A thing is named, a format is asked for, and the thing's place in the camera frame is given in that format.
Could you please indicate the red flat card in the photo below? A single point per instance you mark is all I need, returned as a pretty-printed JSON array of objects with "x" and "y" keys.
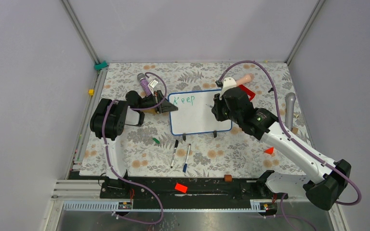
[{"x": 181, "y": 188}]

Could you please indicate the teal corner clamp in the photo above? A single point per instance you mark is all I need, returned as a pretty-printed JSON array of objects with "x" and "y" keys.
[{"x": 100, "y": 66}]

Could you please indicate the wooden small cube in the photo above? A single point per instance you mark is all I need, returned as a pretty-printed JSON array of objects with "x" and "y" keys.
[{"x": 295, "y": 130}]

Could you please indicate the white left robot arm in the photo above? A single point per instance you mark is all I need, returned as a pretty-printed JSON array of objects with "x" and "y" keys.
[{"x": 111, "y": 117}]

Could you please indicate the silver microphone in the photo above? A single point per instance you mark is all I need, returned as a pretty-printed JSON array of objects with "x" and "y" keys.
[{"x": 290, "y": 100}]

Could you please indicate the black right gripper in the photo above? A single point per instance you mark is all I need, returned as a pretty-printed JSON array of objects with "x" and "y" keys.
[{"x": 216, "y": 109}]

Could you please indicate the red triangular block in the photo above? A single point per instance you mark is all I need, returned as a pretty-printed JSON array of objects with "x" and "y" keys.
[{"x": 269, "y": 151}]

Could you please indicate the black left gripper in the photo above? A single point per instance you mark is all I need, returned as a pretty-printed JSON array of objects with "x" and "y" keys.
[{"x": 166, "y": 106}]

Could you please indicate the pink microphone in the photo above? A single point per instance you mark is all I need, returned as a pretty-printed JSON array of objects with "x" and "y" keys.
[{"x": 245, "y": 79}]

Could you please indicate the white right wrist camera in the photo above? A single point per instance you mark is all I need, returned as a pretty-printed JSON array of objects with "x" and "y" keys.
[{"x": 228, "y": 83}]

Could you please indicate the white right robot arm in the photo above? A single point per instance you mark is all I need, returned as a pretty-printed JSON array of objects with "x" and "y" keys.
[{"x": 326, "y": 178}]

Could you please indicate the purple glitter microphone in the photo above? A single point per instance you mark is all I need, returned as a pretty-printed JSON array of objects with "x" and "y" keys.
[{"x": 141, "y": 77}]

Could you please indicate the blue framed whiteboard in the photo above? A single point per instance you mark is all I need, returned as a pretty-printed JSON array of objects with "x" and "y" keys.
[{"x": 193, "y": 116}]

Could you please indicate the brown small block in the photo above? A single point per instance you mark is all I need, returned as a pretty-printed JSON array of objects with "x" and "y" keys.
[{"x": 228, "y": 178}]

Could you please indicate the green marker cap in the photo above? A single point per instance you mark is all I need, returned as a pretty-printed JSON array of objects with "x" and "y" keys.
[{"x": 156, "y": 140}]

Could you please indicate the black whiteboard marker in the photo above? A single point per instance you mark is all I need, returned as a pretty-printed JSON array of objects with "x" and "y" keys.
[{"x": 174, "y": 153}]

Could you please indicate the red rectangular frame block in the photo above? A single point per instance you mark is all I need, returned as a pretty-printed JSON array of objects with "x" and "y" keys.
[{"x": 250, "y": 93}]

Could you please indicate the floral patterned table mat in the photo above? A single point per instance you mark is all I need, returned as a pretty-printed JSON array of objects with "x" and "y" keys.
[{"x": 232, "y": 152}]

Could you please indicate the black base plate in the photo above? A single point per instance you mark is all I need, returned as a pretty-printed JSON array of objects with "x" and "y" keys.
[{"x": 203, "y": 193}]

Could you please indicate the blue whiteboard marker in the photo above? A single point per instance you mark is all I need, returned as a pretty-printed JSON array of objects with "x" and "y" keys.
[{"x": 187, "y": 158}]

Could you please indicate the yellow small cube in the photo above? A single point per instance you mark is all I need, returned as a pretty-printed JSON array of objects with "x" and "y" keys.
[{"x": 91, "y": 92}]

